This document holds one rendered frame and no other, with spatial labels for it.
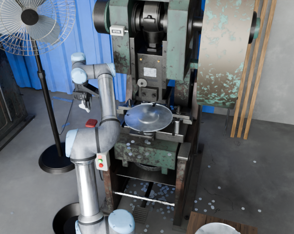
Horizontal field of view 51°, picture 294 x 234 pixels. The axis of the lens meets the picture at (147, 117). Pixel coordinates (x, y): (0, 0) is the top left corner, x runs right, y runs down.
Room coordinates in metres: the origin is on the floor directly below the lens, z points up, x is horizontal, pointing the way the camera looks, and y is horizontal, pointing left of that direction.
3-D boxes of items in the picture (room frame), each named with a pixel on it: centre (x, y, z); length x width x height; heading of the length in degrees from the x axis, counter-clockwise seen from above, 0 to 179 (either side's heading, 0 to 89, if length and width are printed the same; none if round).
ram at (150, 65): (1.57, -0.03, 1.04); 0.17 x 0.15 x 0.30; 164
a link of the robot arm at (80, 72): (1.39, 0.32, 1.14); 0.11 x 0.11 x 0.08; 9
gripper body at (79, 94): (1.49, 0.36, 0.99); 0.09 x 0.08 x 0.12; 74
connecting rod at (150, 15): (1.61, -0.04, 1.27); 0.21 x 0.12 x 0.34; 164
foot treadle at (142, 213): (1.48, -0.01, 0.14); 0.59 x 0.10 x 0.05; 164
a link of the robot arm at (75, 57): (1.48, 0.36, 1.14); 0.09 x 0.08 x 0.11; 9
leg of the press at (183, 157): (1.67, -0.34, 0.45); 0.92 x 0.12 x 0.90; 164
